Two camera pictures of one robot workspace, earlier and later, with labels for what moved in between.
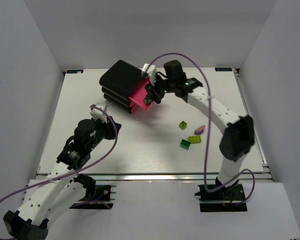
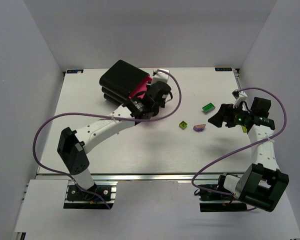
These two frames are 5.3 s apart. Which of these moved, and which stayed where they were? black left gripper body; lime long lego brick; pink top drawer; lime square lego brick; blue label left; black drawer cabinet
Moved: lime long lego brick; black left gripper body
Stayed: lime square lego brick; blue label left; black drawer cabinet; pink top drawer
